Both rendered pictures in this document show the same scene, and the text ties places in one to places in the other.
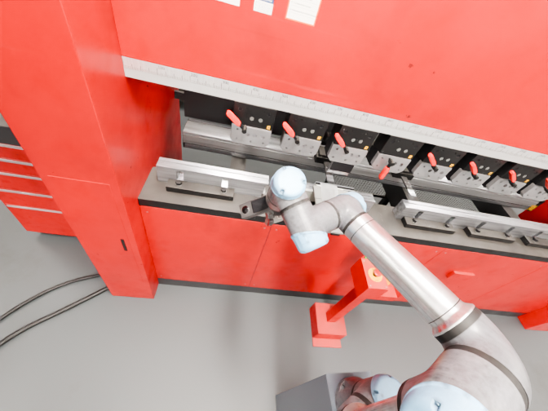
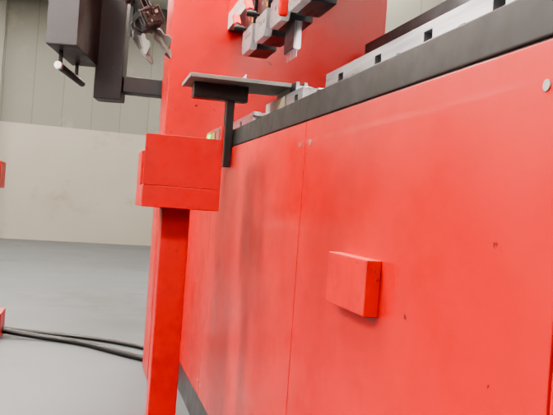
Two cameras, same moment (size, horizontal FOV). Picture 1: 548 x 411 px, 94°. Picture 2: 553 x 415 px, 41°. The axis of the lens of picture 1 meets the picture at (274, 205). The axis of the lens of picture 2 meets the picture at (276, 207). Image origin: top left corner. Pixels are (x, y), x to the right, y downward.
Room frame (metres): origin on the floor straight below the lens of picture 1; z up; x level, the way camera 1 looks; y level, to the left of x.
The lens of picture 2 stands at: (0.98, -2.24, 0.67)
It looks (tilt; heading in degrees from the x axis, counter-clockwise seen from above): 0 degrees down; 90
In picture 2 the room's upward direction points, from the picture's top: 4 degrees clockwise
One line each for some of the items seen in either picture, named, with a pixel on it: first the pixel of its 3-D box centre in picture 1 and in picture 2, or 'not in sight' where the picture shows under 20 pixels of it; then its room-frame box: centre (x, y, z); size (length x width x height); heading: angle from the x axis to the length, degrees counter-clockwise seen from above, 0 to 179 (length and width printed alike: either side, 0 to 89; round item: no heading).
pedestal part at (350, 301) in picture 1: (347, 302); (165, 331); (0.74, -0.61, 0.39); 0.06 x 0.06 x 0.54; 15
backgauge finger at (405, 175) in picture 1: (405, 178); not in sight; (1.25, -0.64, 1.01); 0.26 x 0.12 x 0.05; 15
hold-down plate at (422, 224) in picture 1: (428, 225); not in sight; (1.07, -0.83, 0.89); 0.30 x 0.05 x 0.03; 105
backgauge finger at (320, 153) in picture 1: (327, 163); not in sight; (1.13, -0.19, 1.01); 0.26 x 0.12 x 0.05; 15
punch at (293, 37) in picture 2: (341, 165); (292, 42); (0.98, -0.23, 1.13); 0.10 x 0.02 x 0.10; 105
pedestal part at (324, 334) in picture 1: (327, 324); not in sight; (0.72, -0.62, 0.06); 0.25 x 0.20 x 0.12; 15
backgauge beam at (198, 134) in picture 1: (380, 170); not in sight; (1.37, -0.54, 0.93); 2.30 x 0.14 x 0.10; 105
